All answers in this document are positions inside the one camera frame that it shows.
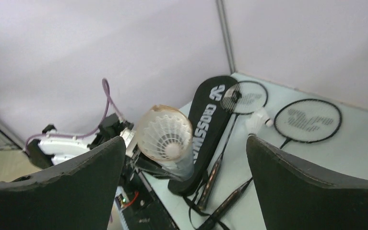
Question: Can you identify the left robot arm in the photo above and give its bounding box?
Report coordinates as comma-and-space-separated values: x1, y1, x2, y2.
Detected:
25, 114, 173, 181

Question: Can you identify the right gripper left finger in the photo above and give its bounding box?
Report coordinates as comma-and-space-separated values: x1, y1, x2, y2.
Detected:
0, 137, 126, 230

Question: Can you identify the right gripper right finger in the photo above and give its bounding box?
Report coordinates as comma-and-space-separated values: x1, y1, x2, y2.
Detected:
246, 135, 368, 230

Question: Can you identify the badminton racket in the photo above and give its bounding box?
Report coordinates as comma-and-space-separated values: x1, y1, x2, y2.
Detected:
196, 80, 269, 212
198, 98, 343, 230

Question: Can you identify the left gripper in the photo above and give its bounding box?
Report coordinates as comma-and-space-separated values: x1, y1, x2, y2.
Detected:
120, 128, 170, 179

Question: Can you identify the shuttlecock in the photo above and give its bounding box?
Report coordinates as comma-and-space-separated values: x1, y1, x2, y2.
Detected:
245, 107, 273, 135
136, 112, 192, 161

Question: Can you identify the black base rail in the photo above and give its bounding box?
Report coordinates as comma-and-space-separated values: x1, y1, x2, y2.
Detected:
114, 172, 179, 230

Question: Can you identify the white shuttlecock tube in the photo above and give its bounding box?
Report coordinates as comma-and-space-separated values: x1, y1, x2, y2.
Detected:
135, 104, 194, 181

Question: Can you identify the left badminton racket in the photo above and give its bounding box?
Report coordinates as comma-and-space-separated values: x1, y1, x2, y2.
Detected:
196, 80, 269, 212

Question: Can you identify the black racket bag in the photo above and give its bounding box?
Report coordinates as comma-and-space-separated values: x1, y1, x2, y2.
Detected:
167, 76, 237, 196

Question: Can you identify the right badminton racket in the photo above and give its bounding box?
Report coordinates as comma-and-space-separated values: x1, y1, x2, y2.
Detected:
198, 98, 343, 230

